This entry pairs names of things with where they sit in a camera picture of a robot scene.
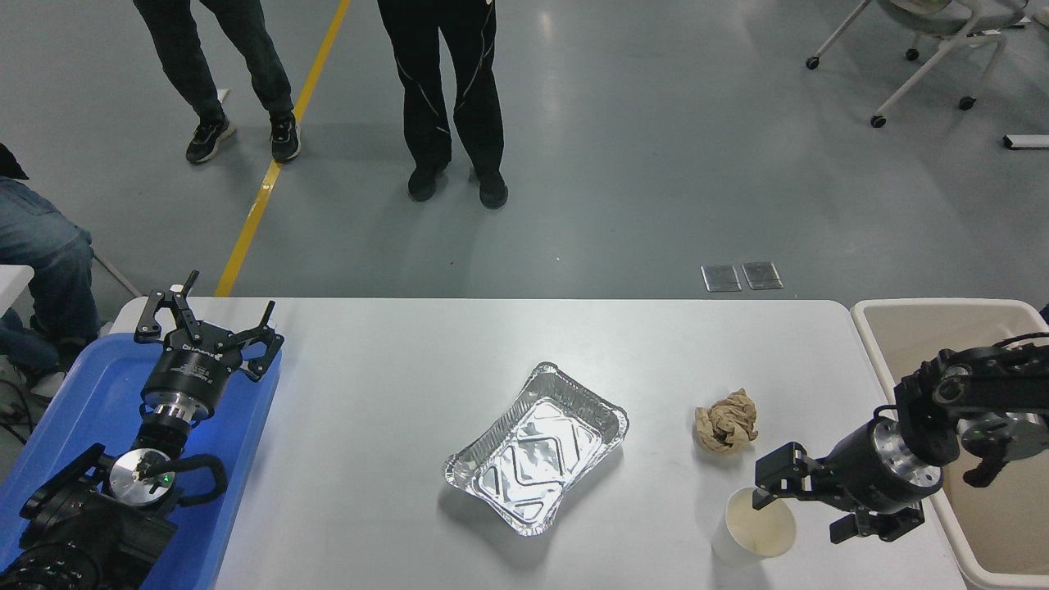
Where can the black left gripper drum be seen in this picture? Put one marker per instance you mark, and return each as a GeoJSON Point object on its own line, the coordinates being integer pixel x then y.
{"type": "Point", "coordinates": [192, 373]}

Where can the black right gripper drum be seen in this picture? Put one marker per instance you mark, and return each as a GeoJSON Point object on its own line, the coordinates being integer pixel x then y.
{"type": "Point", "coordinates": [856, 471]}

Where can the white paper cup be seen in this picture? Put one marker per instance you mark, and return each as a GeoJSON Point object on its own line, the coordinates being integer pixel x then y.
{"type": "Point", "coordinates": [762, 537]}

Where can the grey metal bar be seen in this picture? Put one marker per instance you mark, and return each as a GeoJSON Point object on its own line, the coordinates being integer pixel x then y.
{"type": "Point", "coordinates": [115, 272]}

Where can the crumpled tan paper ball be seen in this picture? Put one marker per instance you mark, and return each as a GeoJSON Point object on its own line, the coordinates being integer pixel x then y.
{"type": "Point", "coordinates": [725, 422]}

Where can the blue plastic tray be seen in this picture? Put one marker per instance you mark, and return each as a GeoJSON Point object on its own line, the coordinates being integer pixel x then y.
{"type": "Point", "coordinates": [82, 393]}

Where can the large pale plastic bin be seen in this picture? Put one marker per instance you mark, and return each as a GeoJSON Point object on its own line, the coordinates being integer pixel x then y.
{"type": "Point", "coordinates": [918, 344]}

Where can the seated person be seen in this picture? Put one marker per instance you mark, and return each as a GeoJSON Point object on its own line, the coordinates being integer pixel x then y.
{"type": "Point", "coordinates": [45, 246]}

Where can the small white side table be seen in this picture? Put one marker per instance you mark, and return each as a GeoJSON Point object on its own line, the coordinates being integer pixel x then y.
{"type": "Point", "coordinates": [12, 287]}

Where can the metal floor plate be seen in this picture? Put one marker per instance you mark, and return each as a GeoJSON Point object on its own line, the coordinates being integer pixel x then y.
{"type": "Point", "coordinates": [721, 277]}
{"type": "Point", "coordinates": [762, 275]}

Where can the standing person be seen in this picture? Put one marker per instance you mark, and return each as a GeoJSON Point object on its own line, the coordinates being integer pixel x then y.
{"type": "Point", "coordinates": [426, 82]}
{"type": "Point", "coordinates": [184, 57]}

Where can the rectangular foil tray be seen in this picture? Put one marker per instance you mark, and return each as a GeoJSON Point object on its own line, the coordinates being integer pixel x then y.
{"type": "Point", "coordinates": [537, 451]}

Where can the white bar on floor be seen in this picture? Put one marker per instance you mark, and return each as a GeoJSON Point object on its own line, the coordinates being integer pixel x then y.
{"type": "Point", "coordinates": [1026, 142]}

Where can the grey wheeled office chair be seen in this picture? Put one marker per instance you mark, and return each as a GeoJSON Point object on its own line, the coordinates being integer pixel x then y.
{"type": "Point", "coordinates": [942, 16]}

